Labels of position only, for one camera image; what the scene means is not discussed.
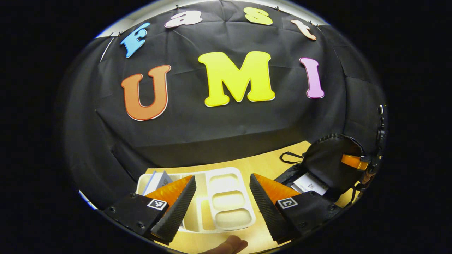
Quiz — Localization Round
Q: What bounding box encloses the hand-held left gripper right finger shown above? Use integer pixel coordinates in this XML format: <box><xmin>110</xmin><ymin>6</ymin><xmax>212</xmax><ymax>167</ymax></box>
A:
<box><xmin>249</xmin><ymin>173</ymin><xmax>342</xmax><ymax>245</ymax></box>

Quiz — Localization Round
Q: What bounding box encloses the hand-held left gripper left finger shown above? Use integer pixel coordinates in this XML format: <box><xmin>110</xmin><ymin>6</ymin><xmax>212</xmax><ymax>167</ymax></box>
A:
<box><xmin>102</xmin><ymin>175</ymin><xmax>197</xmax><ymax>244</ymax></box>

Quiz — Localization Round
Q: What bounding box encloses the blue schoolbag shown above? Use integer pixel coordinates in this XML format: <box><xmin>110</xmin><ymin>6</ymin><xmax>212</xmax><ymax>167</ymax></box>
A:
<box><xmin>274</xmin><ymin>133</ymin><xmax>367</xmax><ymax>204</ymax></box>

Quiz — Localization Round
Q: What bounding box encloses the lavender book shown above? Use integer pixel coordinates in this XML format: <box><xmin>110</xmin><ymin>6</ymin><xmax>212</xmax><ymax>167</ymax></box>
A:
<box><xmin>143</xmin><ymin>170</ymin><xmax>173</xmax><ymax>196</ymax></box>

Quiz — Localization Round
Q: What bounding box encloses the white bookshelf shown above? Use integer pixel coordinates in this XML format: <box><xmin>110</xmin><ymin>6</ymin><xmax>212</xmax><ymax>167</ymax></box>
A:
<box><xmin>136</xmin><ymin>167</ymin><xmax>256</xmax><ymax>233</ymax></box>

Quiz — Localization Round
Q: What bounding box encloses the white book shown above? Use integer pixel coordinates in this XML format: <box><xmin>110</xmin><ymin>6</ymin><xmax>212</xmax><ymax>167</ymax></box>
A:
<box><xmin>292</xmin><ymin>172</ymin><xmax>329</xmax><ymax>196</ymax></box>

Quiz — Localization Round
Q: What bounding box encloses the black backdrop cloth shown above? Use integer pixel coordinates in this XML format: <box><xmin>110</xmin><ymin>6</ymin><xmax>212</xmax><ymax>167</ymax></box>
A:
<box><xmin>58</xmin><ymin>0</ymin><xmax>385</xmax><ymax>208</ymax></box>

